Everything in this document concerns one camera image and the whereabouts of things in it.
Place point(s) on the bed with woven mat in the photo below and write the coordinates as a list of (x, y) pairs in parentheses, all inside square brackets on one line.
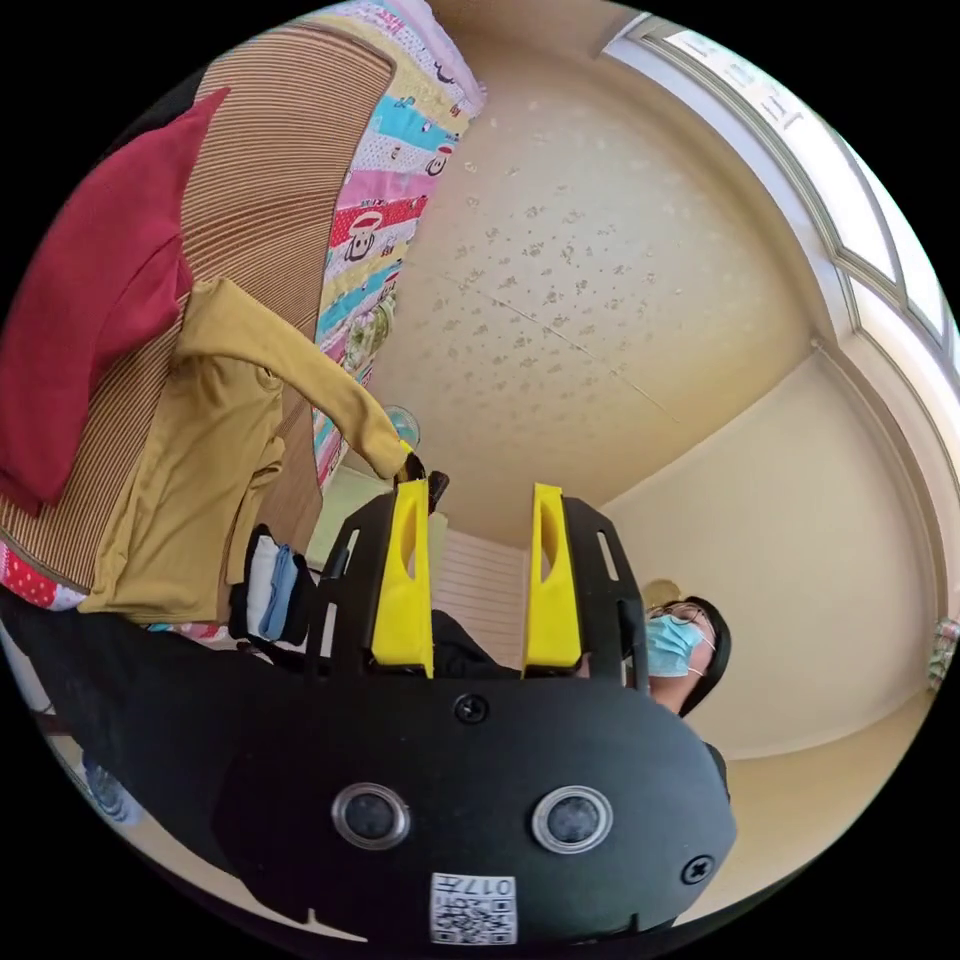
[(277, 187)]

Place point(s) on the pile of clothes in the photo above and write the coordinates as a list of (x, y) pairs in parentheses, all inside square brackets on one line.
[(271, 592)]

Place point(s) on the person's body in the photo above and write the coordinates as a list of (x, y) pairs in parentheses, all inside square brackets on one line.
[(675, 646)]

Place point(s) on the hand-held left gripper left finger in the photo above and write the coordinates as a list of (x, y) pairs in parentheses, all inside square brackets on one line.
[(405, 592)]

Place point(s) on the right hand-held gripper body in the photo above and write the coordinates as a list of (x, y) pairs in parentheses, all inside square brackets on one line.
[(436, 489)]

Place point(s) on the window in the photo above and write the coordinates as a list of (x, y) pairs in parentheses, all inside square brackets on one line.
[(840, 165)]

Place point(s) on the red sweater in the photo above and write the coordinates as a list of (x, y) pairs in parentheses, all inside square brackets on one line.
[(90, 300)]

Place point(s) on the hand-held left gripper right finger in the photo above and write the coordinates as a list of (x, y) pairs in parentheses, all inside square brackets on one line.
[(553, 600)]

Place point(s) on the yellow long sleeve shirt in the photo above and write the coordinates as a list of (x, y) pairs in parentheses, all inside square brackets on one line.
[(187, 480)]

